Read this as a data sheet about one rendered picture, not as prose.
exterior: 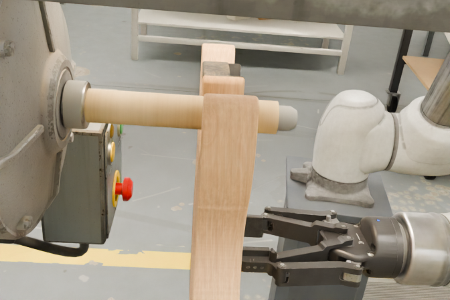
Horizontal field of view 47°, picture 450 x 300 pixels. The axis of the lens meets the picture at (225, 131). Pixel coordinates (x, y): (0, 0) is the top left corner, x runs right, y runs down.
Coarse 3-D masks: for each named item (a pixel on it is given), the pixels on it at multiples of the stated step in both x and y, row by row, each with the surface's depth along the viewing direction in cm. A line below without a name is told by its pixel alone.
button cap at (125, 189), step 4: (124, 180) 84; (128, 180) 84; (116, 184) 85; (120, 184) 85; (124, 184) 84; (128, 184) 84; (132, 184) 85; (116, 188) 85; (120, 188) 85; (124, 188) 84; (128, 188) 84; (132, 188) 86; (116, 192) 85; (120, 192) 85; (124, 192) 84; (128, 192) 84; (132, 192) 86; (124, 196) 84; (128, 196) 84; (124, 200) 85; (128, 200) 85
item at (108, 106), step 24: (96, 96) 48; (120, 96) 48; (144, 96) 48; (168, 96) 49; (192, 96) 49; (96, 120) 48; (120, 120) 48; (144, 120) 48; (168, 120) 48; (192, 120) 48; (264, 120) 49
